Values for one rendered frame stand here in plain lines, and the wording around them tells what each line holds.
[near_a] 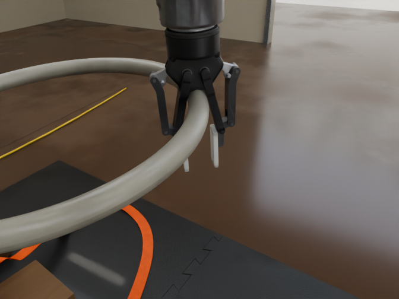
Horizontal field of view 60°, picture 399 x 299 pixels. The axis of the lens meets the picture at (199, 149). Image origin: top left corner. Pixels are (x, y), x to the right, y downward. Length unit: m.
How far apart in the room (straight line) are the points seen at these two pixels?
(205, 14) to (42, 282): 1.14
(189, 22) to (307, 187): 1.61
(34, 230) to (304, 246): 1.39
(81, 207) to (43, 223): 0.03
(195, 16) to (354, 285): 1.30
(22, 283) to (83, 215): 1.09
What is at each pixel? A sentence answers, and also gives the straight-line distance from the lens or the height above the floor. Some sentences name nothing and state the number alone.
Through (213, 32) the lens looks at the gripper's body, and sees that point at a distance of 0.47.
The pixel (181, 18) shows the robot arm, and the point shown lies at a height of 1.06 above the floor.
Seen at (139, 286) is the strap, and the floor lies 0.02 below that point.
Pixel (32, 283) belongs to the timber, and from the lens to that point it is 1.40.
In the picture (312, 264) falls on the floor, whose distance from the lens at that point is 1.57.
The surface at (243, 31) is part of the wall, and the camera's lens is 4.91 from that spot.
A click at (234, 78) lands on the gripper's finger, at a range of 0.52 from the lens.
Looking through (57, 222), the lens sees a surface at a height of 0.93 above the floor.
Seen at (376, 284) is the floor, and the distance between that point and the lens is 1.60.
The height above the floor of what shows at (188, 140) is 0.95.
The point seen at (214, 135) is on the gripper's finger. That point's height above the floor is 0.88.
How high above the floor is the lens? 1.14
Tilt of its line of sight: 31 degrees down
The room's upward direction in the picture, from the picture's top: straight up
